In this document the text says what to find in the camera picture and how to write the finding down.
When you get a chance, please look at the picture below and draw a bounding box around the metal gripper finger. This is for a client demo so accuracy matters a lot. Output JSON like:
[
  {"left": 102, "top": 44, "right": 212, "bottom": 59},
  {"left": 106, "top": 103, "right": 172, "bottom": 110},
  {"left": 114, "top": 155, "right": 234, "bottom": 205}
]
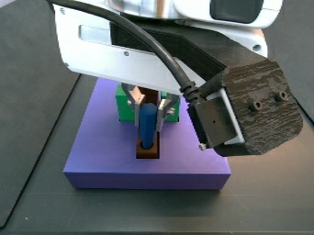
[{"left": 157, "top": 94, "right": 181, "bottom": 132}]

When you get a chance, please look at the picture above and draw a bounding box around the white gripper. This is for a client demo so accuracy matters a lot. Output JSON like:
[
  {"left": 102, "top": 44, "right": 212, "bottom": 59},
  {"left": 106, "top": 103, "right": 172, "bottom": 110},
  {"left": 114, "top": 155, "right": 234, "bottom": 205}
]
[{"left": 53, "top": 3, "right": 208, "bottom": 128}]

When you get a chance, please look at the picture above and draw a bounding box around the blue peg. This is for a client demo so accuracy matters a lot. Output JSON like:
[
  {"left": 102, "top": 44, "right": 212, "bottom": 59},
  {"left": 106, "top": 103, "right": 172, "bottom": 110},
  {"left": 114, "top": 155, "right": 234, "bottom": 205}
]
[{"left": 141, "top": 103, "right": 158, "bottom": 150}]

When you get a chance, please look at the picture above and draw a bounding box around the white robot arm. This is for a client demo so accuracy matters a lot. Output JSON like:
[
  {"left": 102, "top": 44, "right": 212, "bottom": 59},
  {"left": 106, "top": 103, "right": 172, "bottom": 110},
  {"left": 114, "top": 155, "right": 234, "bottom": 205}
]
[{"left": 53, "top": 0, "right": 284, "bottom": 96}]

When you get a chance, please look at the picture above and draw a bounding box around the purple base board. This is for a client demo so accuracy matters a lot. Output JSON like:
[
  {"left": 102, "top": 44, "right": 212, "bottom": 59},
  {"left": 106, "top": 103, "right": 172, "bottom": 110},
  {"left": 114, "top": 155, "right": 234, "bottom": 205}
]
[{"left": 65, "top": 79, "right": 232, "bottom": 189}]

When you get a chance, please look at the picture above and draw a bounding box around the brown L-shaped block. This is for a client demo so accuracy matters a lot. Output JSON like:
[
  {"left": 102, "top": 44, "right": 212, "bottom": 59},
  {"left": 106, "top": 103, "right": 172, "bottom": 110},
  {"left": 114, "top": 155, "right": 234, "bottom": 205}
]
[{"left": 136, "top": 86, "right": 162, "bottom": 160}]

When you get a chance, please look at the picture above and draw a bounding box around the green block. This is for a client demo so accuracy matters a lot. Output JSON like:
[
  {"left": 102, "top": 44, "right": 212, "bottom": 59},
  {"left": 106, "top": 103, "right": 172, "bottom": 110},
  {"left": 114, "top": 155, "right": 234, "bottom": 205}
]
[{"left": 116, "top": 84, "right": 181, "bottom": 122}]

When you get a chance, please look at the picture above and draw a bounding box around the black camera cable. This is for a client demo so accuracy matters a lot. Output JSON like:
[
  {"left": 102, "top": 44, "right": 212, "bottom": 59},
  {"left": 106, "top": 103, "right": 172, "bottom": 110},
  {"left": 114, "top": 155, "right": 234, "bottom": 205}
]
[{"left": 47, "top": 0, "right": 201, "bottom": 101}]

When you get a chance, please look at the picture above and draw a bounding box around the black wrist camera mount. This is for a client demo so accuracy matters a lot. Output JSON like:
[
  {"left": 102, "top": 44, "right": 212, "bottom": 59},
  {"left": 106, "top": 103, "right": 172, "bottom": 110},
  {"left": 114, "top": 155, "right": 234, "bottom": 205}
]
[{"left": 188, "top": 59, "right": 304, "bottom": 157}]

